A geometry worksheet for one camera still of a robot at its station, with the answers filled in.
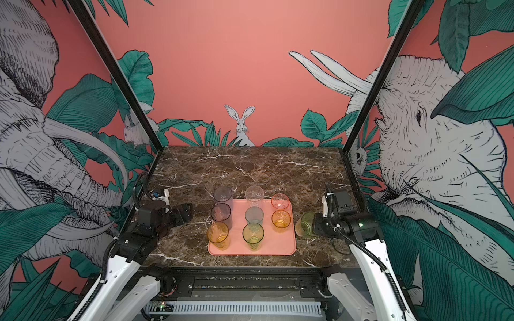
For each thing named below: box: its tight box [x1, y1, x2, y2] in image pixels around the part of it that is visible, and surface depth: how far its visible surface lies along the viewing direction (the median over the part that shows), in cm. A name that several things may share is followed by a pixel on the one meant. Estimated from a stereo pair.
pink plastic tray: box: [208, 199, 297, 257], surface depth 85 cm
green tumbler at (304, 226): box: [294, 211, 318, 238], surface depth 75 cm
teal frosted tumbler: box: [244, 205, 265, 225], surface depth 85 cm
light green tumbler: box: [242, 222, 265, 252], surface depth 77 cm
